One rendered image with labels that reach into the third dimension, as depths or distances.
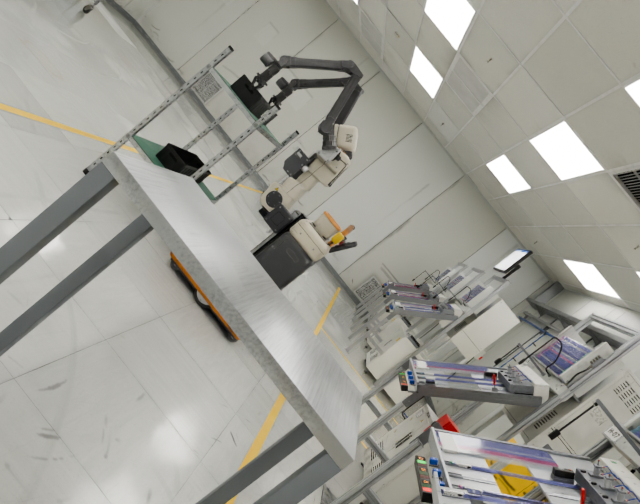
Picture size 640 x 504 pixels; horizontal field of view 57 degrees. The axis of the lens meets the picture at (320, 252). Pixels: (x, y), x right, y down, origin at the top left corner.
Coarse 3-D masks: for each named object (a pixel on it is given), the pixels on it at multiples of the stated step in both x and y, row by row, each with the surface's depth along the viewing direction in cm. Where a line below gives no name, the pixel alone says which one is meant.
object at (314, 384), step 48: (96, 192) 108; (144, 192) 107; (192, 192) 140; (48, 240) 112; (192, 240) 112; (240, 240) 150; (240, 288) 118; (0, 336) 154; (240, 336) 106; (288, 336) 124; (288, 384) 105; (336, 384) 132; (288, 432) 150; (336, 432) 106; (240, 480) 148; (288, 480) 106
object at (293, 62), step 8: (288, 56) 341; (288, 64) 342; (296, 64) 343; (304, 64) 344; (312, 64) 344; (320, 64) 345; (328, 64) 346; (336, 64) 346; (344, 64) 344; (352, 64) 344
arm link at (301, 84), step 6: (330, 78) 389; (336, 78) 387; (342, 78) 383; (348, 78) 382; (300, 84) 394; (306, 84) 393; (312, 84) 392; (318, 84) 391; (324, 84) 390; (330, 84) 389; (336, 84) 387; (342, 84) 386
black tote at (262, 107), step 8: (240, 80) 345; (248, 80) 345; (232, 88) 346; (240, 88) 345; (248, 88) 345; (240, 96) 346; (248, 96) 345; (256, 96) 345; (248, 104) 345; (256, 104) 349; (264, 104) 360; (256, 112) 362; (264, 112) 374
